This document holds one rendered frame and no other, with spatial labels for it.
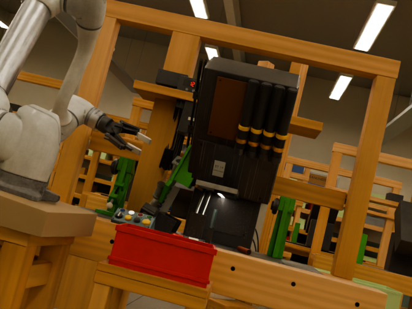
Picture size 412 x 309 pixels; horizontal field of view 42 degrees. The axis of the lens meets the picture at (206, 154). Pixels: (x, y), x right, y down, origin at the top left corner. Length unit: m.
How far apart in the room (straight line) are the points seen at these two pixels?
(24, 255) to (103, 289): 0.26
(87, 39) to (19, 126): 0.58
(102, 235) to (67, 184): 0.74
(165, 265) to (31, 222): 0.42
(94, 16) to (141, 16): 0.76
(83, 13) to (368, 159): 1.43
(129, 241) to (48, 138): 0.40
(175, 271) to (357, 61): 1.49
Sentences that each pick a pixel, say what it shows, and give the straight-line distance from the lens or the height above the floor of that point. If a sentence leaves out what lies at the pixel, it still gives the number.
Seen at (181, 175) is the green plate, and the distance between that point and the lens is 2.20.
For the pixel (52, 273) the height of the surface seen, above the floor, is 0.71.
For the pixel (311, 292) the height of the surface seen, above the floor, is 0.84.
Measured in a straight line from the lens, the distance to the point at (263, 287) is 1.95.
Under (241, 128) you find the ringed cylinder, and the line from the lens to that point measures 2.01.
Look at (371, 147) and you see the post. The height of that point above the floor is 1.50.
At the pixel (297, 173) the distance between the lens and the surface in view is 9.15.
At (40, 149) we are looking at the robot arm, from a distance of 1.68.
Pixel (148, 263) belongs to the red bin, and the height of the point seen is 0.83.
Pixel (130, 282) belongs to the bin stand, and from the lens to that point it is 1.64.
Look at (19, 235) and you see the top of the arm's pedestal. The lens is 1.58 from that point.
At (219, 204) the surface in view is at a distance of 2.34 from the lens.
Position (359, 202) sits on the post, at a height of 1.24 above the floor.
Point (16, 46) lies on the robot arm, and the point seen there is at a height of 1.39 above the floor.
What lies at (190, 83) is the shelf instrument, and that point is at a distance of 2.55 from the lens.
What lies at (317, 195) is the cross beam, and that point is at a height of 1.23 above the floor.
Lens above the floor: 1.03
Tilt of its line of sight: 6 degrees up
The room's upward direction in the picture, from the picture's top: 14 degrees clockwise
